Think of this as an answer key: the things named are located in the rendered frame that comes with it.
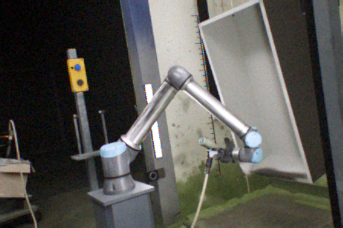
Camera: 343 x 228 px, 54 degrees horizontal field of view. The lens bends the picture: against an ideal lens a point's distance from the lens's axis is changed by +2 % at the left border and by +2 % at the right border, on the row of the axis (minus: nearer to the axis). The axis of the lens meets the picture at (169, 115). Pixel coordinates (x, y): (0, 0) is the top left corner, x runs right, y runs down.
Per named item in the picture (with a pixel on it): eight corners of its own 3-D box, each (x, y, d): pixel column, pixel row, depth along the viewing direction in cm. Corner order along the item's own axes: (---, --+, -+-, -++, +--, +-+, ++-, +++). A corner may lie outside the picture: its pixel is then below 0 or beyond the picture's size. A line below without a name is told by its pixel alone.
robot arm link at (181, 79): (174, 59, 186) (268, 138, 183) (175, 61, 198) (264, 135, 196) (160, 75, 187) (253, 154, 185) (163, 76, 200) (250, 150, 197)
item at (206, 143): (199, 169, 210) (205, 135, 217) (193, 169, 214) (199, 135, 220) (238, 187, 243) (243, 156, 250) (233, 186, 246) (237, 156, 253)
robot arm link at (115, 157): (100, 178, 190) (95, 148, 189) (109, 171, 207) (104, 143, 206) (126, 174, 188) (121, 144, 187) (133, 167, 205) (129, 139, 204)
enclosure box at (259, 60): (271, 154, 283) (230, 14, 263) (342, 160, 232) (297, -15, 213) (243, 172, 265) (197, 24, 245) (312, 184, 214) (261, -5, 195)
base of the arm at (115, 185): (109, 197, 184) (106, 179, 183) (99, 191, 200) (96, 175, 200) (141, 187, 193) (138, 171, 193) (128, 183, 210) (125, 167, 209)
